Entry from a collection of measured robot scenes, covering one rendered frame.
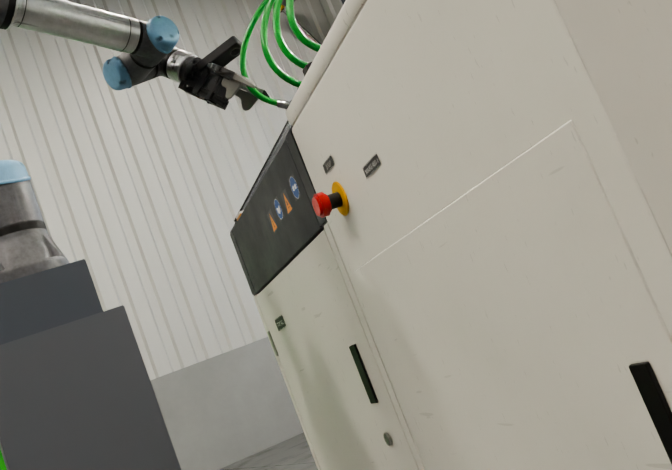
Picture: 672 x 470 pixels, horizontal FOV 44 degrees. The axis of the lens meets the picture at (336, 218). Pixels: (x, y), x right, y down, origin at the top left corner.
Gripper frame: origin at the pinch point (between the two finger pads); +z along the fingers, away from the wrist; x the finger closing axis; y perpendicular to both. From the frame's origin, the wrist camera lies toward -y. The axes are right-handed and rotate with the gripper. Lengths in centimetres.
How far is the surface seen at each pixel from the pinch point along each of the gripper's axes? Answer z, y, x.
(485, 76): 81, 5, 81
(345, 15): 56, -1, 68
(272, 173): 29.5, 17.7, 26.0
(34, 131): -530, 50, -430
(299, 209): 40, 22, 30
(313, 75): 47, 5, 55
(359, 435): 59, 53, 8
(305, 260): 41, 29, 22
